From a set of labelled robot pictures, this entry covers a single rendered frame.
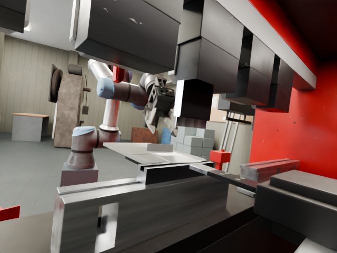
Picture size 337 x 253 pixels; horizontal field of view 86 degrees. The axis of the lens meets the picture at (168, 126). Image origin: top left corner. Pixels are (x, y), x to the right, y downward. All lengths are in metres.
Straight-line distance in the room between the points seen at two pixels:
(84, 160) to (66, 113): 4.77
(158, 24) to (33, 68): 8.71
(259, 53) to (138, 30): 0.38
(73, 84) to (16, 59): 3.52
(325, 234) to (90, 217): 0.27
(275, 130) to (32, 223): 1.14
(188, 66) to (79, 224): 0.32
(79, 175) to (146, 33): 0.93
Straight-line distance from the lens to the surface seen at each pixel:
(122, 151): 0.48
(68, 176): 1.12
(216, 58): 0.42
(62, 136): 5.93
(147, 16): 0.31
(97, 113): 8.73
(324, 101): 1.19
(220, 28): 0.44
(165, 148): 0.52
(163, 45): 0.32
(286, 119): 1.21
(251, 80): 0.55
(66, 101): 5.85
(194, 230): 0.42
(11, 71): 9.06
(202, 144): 4.54
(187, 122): 0.40
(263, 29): 0.63
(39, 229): 0.43
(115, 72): 0.38
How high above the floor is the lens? 1.09
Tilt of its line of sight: 1 degrees down
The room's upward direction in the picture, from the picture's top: 7 degrees clockwise
